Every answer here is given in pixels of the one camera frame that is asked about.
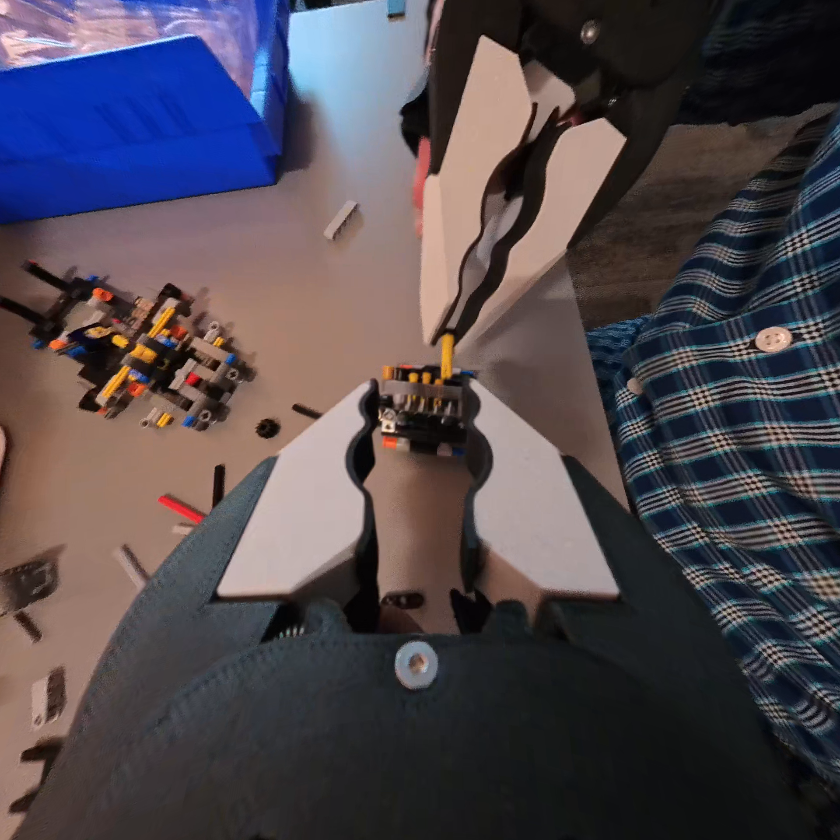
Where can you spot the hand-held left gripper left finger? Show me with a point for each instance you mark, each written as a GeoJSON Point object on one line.
{"type": "Point", "coordinates": [308, 512]}

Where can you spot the yellow lego axle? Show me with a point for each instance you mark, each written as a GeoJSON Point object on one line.
{"type": "Point", "coordinates": [449, 354]}

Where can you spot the small lego engine assembly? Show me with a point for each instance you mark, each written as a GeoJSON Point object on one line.
{"type": "Point", "coordinates": [426, 420]}

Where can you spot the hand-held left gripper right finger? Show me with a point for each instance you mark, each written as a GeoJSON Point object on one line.
{"type": "Point", "coordinates": [538, 518]}

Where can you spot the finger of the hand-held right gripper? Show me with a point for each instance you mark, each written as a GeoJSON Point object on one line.
{"type": "Point", "coordinates": [472, 144]}
{"type": "Point", "coordinates": [571, 184]}

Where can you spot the clear plastic bag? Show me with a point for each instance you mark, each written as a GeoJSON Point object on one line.
{"type": "Point", "coordinates": [118, 26]}

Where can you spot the person's plaid shirt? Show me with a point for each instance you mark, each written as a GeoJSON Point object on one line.
{"type": "Point", "coordinates": [722, 426]}

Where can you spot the grey lego beam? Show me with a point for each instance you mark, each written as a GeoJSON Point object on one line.
{"type": "Point", "coordinates": [342, 220]}

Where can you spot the blue plastic box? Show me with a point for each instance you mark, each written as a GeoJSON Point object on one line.
{"type": "Point", "coordinates": [131, 131]}

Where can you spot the scattered loose lego pieces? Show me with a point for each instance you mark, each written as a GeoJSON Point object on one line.
{"type": "Point", "coordinates": [180, 508]}

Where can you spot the large lego chassis assembly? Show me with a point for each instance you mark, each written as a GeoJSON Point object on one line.
{"type": "Point", "coordinates": [151, 354]}

